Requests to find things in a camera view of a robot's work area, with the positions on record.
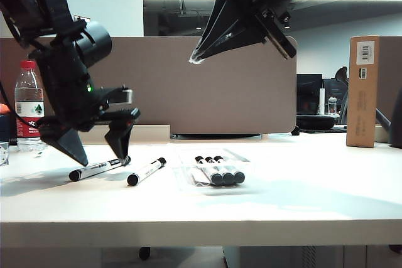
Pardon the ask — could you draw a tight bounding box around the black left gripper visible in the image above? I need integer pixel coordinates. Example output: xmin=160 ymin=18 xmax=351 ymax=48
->
xmin=38 ymin=107 xmax=141 ymax=167

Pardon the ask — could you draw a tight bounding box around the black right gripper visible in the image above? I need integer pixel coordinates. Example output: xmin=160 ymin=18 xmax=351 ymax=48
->
xmin=189 ymin=0 xmax=298 ymax=63

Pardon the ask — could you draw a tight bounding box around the clear plastic packaging box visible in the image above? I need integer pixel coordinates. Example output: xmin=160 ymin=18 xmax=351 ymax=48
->
xmin=172 ymin=147 xmax=253 ymax=194

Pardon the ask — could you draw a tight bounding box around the tall brown cardboard box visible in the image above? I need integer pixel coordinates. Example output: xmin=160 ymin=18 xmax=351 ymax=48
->
xmin=345 ymin=36 xmax=380 ymax=149

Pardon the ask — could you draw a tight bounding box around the brown desk divider panel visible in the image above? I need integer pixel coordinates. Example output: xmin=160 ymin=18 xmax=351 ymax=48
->
xmin=0 ymin=36 xmax=298 ymax=136
xmin=378 ymin=36 xmax=402 ymax=124

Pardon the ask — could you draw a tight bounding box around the water bottle with red label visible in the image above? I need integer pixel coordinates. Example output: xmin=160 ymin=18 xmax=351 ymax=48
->
xmin=14 ymin=60 xmax=47 ymax=153

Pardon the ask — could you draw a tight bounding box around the dark blue object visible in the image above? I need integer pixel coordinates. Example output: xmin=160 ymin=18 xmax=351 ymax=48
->
xmin=0 ymin=113 xmax=18 ymax=147

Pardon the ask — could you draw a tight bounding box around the small white cube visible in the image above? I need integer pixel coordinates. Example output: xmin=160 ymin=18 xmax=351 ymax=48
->
xmin=0 ymin=141 xmax=10 ymax=167

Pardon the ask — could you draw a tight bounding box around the black computer monitor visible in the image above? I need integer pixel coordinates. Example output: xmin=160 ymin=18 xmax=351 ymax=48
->
xmin=296 ymin=74 xmax=324 ymax=115

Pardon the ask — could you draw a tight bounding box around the black office chair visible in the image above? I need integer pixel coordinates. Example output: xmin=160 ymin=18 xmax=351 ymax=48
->
xmin=323 ymin=66 xmax=350 ymax=126

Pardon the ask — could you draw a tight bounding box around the black round cushion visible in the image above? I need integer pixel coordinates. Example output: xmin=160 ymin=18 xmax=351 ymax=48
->
xmin=296 ymin=114 xmax=337 ymax=131

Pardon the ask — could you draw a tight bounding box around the small clear bottle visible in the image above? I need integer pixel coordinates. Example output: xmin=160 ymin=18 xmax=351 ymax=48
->
xmin=328 ymin=95 xmax=339 ymax=115

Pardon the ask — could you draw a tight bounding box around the dark grey curved object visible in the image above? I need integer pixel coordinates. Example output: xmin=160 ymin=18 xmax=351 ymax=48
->
xmin=374 ymin=87 xmax=402 ymax=150

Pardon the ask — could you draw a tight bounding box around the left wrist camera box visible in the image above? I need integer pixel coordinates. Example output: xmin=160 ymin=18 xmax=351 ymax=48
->
xmin=99 ymin=85 xmax=135 ymax=106

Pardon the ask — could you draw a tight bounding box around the beige cable tray strip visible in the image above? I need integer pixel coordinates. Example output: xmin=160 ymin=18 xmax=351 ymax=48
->
xmin=77 ymin=124 xmax=171 ymax=145

